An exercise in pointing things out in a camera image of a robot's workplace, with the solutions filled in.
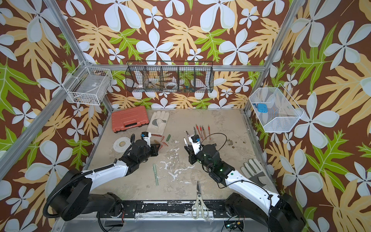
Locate white tape roll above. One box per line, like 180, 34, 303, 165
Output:
113, 137, 131, 154

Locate white mesh basket right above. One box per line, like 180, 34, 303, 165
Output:
249, 85, 304, 133

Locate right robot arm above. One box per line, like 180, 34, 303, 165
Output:
184, 143, 306, 232

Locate white wire basket left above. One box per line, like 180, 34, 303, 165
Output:
64, 63, 113, 105

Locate black wire basket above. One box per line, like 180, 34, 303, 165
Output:
124, 61, 214, 93

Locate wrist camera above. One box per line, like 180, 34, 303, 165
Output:
141, 131, 152, 146
189, 134, 202, 155

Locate white handled scissors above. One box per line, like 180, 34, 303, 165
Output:
191, 181, 210, 220

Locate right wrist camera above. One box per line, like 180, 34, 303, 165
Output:
189, 134, 202, 155

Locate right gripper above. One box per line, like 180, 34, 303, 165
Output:
185, 144, 214, 173

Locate light green pen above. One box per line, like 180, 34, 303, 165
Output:
153, 164, 159, 186

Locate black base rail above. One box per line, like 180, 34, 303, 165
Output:
102, 196, 255, 218

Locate beige work glove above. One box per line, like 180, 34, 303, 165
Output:
146, 111, 170, 136

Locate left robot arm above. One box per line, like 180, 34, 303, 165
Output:
43, 140, 161, 221

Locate blue object in basket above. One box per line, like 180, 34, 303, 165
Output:
253, 103, 268, 113

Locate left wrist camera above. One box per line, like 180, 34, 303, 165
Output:
141, 131, 152, 146

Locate red plastic tool case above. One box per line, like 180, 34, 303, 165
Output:
112, 106, 149, 133

